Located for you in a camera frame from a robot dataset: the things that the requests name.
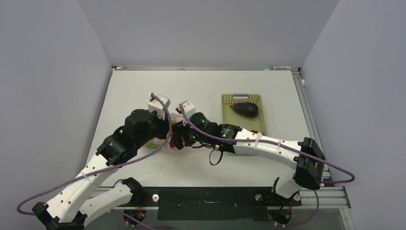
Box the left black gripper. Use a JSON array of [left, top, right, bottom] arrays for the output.
[[135, 111, 172, 149]]

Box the green cabbage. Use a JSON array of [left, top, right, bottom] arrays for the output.
[[144, 138, 163, 151]]

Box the clear zip top bag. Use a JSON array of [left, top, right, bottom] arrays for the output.
[[162, 113, 183, 151]]

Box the beige plastic basket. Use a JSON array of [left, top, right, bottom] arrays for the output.
[[221, 93, 267, 135]]

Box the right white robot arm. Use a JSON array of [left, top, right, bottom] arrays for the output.
[[170, 112, 326, 205]]

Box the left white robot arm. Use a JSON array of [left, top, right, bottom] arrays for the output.
[[32, 109, 171, 230]]

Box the purple eggplant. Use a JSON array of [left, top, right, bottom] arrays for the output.
[[230, 103, 259, 118]]

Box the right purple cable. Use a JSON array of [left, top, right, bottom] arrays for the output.
[[178, 104, 356, 227]]

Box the purple cable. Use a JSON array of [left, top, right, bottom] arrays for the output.
[[16, 93, 173, 216], [178, 104, 356, 227]]

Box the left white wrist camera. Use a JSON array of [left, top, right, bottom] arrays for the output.
[[148, 92, 171, 120]]

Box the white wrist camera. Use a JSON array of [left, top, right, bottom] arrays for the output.
[[148, 92, 171, 120], [176, 101, 196, 118]]

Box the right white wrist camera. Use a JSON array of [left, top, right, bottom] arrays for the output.
[[176, 101, 196, 118]]

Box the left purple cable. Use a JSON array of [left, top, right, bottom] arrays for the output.
[[16, 93, 173, 216]]

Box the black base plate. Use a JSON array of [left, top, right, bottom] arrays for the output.
[[123, 187, 302, 221]]

